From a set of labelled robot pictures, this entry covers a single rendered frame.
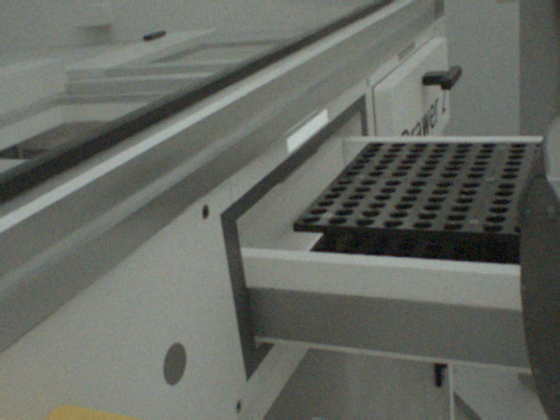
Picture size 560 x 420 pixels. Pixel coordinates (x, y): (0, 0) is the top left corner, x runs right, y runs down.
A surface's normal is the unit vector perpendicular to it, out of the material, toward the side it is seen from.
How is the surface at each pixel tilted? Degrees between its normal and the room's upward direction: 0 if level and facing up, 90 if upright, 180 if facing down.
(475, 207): 0
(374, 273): 90
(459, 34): 90
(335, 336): 90
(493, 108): 90
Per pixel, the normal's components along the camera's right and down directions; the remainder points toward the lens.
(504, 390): -0.20, -0.90
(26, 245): 0.92, 0.04
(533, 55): -0.94, 0.22
